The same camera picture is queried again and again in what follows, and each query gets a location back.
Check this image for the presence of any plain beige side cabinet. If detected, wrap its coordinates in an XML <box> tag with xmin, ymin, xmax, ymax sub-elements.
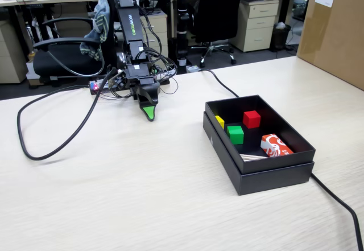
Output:
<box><xmin>0</xmin><ymin>20</ymin><xmax>29</xmax><ymax>84</ymax></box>

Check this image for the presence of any red wooden cube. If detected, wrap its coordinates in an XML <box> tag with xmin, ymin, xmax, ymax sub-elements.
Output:
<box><xmin>243</xmin><ymin>110</ymin><xmax>262</xmax><ymax>129</ymax></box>

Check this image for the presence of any green wooden cube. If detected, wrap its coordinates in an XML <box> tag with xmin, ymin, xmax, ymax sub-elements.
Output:
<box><xmin>226</xmin><ymin>125</ymin><xmax>245</xmax><ymax>145</ymax></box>

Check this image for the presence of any robot controller board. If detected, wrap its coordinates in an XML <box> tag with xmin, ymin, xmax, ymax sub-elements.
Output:
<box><xmin>89</xmin><ymin>77</ymin><xmax>114</xmax><ymax>96</ymax></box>

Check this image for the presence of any thick black power cable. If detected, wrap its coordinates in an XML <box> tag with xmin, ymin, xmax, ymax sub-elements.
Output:
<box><xmin>198</xmin><ymin>67</ymin><xmax>364</xmax><ymax>250</ymax></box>

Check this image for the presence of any black pole with white rings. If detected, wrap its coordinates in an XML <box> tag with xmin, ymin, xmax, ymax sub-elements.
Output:
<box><xmin>175</xmin><ymin>0</ymin><xmax>191</xmax><ymax>67</ymax></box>

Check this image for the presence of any black mesh office chair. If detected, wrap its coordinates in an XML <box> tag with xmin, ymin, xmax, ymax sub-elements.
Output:
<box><xmin>189</xmin><ymin>0</ymin><xmax>246</xmax><ymax>68</ymax></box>

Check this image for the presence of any black open box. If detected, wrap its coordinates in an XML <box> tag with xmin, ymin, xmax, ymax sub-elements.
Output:
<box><xmin>202</xmin><ymin>111</ymin><xmax>315</xmax><ymax>196</ymax></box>

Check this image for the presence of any small brown floor box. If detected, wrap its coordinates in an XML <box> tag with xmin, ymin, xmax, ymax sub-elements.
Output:
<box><xmin>26</xmin><ymin>60</ymin><xmax>45</xmax><ymax>87</ymax></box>

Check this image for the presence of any beige three-drawer cabinet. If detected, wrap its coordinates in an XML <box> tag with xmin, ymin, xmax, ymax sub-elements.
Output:
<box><xmin>229</xmin><ymin>0</ymin><xmax>280</xmax><ymax>53</ymax></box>

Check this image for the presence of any thick black camera cable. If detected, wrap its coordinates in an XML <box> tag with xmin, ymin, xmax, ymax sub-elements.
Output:
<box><xmin>16</xmin><ymin>67</ymin><xmax>118</xmax><ymax>161</ymax></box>

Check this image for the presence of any black office chair with armrests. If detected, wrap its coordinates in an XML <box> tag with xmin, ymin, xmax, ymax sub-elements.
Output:
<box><xmin>32</xmin><ymin>0</ymin><xmax>122</xmax><ymax>81</ymax></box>

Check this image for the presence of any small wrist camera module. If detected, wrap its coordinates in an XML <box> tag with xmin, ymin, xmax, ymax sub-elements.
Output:
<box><xmin>107</xmin><ymin>70</ymin><xmax>127</xmax><ymax>90</ymax></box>

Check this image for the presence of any silver metal piece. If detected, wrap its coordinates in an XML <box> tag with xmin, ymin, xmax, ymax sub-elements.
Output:
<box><xmin>239</xmin><ymin>154</ymin><xmax>268</xmax><ymax>163</ymax></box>

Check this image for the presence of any orange and white carton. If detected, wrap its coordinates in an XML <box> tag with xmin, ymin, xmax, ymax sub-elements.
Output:
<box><xmin>260</xmin><ymin>133</ymin><xmax>295</xmax><ymax>158</ymax></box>

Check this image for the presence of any blue striped cloth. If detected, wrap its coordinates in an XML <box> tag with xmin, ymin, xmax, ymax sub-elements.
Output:
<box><xmin>79</xmin><ymin>0</ymin><xmax>111</xmax><ymax>61</ymax></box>

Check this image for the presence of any beige cabinet with headset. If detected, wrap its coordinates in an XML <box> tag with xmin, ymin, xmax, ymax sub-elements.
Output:
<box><xmin>140</xmin><ymin>8</ymin><xmax>169</xmax><ymax>69</ymax></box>

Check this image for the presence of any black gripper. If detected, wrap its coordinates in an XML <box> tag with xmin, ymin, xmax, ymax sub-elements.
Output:
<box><xmin>125</xmin><ymin>75</ymin><xmax>161</xmax><ymax>122</ymax></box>

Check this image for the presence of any black trash bin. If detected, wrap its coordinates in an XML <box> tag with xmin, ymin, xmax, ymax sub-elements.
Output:
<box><xmin>270</xmin><ymin>22</ymin><xmax>292</xmax><ymax>52</ymax></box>

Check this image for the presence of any black cardboard box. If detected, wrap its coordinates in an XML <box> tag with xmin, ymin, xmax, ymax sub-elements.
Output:
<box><xmin>205</xmin><ymin>94</ymin><xmax>316</xmax><ymax>175</ymax></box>

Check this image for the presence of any large brown cardboard box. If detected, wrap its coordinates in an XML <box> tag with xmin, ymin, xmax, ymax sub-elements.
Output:
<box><xmin>296</xmin><ymin>0</ymin><xmax>364</xmax><ymax>91</ymax></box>

